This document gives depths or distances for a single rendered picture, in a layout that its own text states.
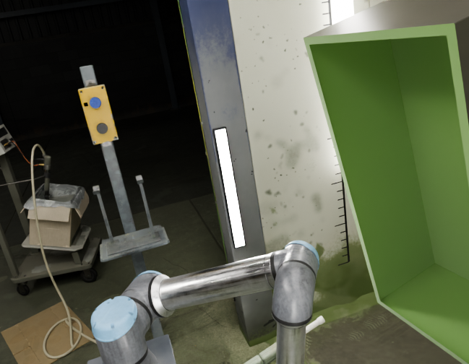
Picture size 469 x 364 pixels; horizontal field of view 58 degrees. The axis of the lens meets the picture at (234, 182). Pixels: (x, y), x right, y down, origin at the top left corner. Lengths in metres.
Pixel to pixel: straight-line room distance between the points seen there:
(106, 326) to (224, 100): 1.10
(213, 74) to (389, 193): 0.92
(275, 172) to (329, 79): 0.72
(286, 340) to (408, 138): 0.99
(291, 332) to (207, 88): 1.15
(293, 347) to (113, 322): 0.56
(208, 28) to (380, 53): 0.73
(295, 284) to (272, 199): 1.02
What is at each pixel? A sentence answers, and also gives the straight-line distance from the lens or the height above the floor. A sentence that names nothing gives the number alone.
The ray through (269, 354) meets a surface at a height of 0.38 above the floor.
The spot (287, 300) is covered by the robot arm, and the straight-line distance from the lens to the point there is 1.23.
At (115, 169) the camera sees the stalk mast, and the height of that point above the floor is 1.14.
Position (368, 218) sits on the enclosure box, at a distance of 1.85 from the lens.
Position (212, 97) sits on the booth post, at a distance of 1.99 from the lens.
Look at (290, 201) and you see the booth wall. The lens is 2.25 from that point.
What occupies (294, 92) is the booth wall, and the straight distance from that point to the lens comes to 2.12.
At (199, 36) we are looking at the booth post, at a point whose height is 1.69.
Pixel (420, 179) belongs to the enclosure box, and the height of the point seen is 0.98.
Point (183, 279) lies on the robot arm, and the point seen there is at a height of 0.93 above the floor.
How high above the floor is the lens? 1.70
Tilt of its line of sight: 20 degrees down
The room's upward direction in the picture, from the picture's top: 10 degrees counter-clockwise
